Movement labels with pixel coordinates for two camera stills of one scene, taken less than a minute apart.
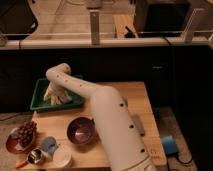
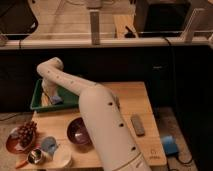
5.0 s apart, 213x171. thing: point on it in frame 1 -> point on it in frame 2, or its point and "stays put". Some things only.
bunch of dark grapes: [26, 133] stays put
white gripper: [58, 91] -> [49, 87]
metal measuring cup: [34, 157] stays put
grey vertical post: [94, 27] stays put
